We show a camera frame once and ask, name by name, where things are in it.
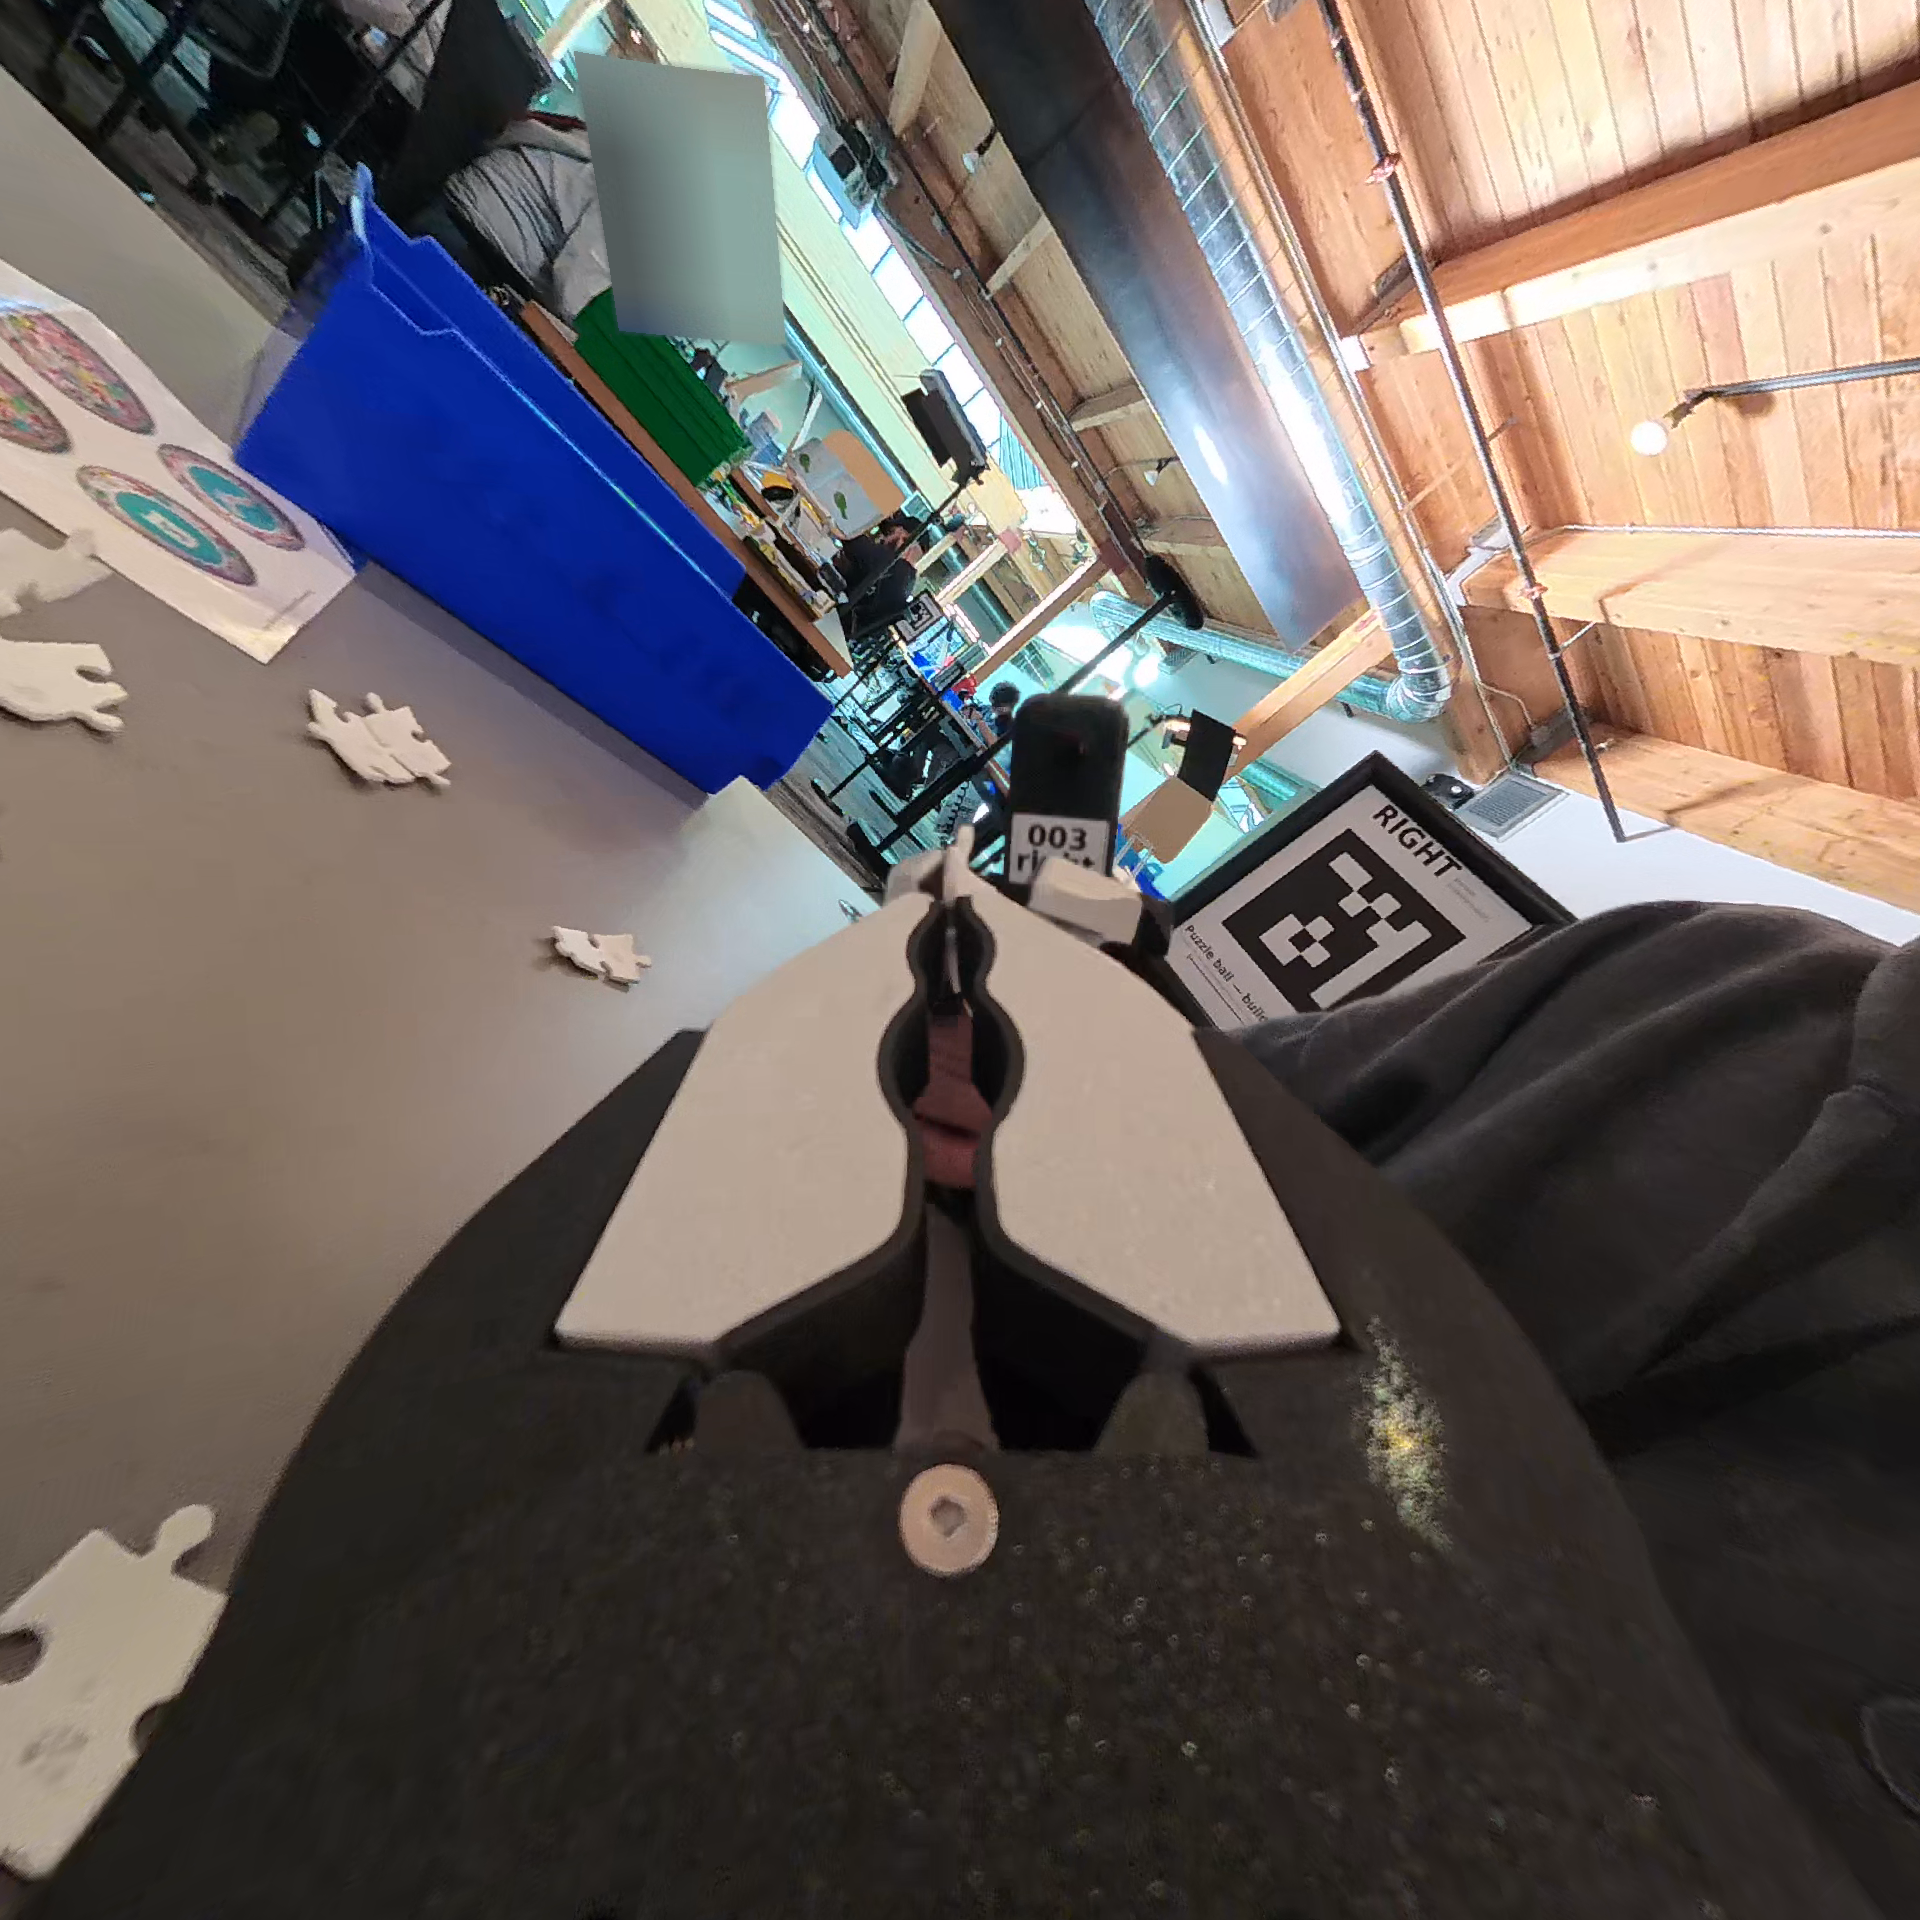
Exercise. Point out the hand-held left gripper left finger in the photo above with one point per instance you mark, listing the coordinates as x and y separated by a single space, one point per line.
750 1188

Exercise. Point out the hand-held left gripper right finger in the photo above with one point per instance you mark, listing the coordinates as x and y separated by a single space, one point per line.
1156 1188

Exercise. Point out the colourful puzzle piece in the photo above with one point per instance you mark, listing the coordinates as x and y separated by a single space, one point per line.
952 1066

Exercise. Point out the puzzle instruction leaflet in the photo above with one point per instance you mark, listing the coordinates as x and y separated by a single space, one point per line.
151 480

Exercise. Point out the blue plastic bin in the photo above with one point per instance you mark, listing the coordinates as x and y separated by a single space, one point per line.
511 510

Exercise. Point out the green box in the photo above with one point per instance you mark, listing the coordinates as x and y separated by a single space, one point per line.
661 391

